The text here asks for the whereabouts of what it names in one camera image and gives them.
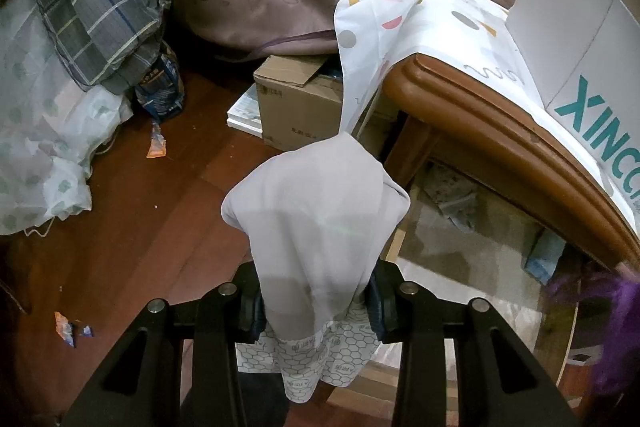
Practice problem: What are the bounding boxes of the purple bra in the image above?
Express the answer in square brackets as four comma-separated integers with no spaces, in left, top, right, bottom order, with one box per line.
[548,262,639,395]

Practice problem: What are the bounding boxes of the white sheer underwear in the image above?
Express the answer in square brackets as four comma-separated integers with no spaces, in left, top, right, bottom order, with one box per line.
[220,133,410,403]

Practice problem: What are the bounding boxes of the small floor wrapper scrap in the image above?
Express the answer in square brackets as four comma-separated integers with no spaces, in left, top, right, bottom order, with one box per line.
[54,311,93,348]

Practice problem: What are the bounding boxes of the orange snack wrapper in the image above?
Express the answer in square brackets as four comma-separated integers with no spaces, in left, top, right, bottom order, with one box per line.
[146,121,167,159]

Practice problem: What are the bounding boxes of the white patterned plastic bag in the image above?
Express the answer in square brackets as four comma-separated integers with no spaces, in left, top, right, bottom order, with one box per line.
[0,0,132,235]

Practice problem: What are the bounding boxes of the wooden nightstand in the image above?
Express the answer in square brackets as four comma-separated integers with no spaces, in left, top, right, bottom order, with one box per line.
[383,54,639,269]

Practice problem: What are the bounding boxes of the stack of white books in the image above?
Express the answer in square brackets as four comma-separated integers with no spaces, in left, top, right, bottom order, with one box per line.
[227,83,262,139]

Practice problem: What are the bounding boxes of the dark blue snack bag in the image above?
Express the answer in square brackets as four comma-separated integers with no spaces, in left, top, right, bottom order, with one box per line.
[134,41,186,124]

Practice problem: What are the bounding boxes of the brown cardboard box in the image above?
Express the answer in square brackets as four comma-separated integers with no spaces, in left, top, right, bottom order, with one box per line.
[254,54,343,152]

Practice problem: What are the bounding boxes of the white Xincc cardboard box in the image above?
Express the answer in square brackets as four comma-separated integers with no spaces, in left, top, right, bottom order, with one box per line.
[506,0,639,209]

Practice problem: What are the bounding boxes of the white polka dot cloth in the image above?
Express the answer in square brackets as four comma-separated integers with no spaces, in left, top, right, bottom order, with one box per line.
[334,0,639,229]

